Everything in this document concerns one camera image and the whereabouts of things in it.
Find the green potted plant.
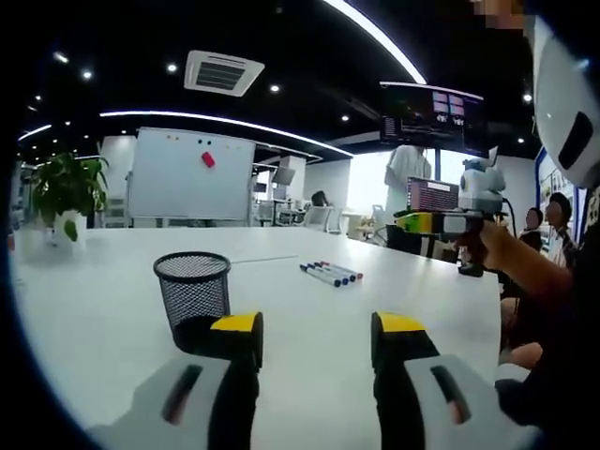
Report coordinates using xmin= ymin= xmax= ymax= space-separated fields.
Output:
xmin=28 ymin=151 xmax=110 ymax=245

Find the group of white office chairs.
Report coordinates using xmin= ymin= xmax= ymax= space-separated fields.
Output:
xmin=302 ymin=204 xmax=390 ymax=235

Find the black cap whiteboard marker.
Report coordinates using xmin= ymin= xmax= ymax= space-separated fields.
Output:
xmin=312 ymin=261 xmax=358 ymax=283
xmin=299 ymin=263 xmax=342 ymax=288

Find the operator in white shirt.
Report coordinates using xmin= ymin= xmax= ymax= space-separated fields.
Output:
xmin=494 ymin=187 xmax=600 ymax=432

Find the person's leg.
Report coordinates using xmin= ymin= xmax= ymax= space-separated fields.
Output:
xmin=499 ymin=341 xmax=545 ymax=376

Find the ceiling air conditioner vent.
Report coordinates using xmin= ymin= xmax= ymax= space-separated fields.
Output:
xmin=184 ymin=50 xmax=266 ymax=98

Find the white chest-worn device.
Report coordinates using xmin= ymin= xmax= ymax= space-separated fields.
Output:
xmin=529 ymin=16 xmax=600 ymax=188

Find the thin curved ceiling light strip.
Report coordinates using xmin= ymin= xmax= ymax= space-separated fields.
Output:
xmin=99 ymin=110 xmax=353 ymax=157

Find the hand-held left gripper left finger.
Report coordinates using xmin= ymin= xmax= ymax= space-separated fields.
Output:
xmin=86 ymin=309 xmax=264 ymax=450

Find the desk monitor with pink screen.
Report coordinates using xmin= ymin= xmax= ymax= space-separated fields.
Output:
xmin=406 ymin=176 xmax=460 ymax=212

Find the large hanging display screen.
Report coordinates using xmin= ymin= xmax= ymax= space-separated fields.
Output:
xmin=379 ymin=81 xmax=488 ymax=158

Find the red cap whiteboard marker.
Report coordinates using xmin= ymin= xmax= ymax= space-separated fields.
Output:
xmin=319 ymin=259 xmax=366 ymax=280

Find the blue cap whiteboard marker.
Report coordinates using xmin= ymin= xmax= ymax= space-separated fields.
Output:
xmin=306 ymin=262 xmax=351 ymax=285

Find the person's right hand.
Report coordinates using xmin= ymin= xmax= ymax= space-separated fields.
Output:
xmin=478 ymin=218 xmax=517 ymax=274

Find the black cable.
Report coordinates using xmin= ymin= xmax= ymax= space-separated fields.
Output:
xmin=502 ymin=196 xmax=518 ymax=238

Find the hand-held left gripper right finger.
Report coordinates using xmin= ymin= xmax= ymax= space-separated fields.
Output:
xmin=370 ymin=310 xmax=540 ymax=450

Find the white rolling whiteboard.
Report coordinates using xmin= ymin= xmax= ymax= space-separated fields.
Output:
xmin=127 ymin=127 xmax=258 ymax=221

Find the long curved ceiling light strip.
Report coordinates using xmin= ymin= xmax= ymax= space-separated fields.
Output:
xmin=322 ymin=0 xmax=428 ymax=85

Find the black mesh pen holder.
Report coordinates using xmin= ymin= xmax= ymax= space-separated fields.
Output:
xmin=153 ymin=251 xmax=233 ymax=353

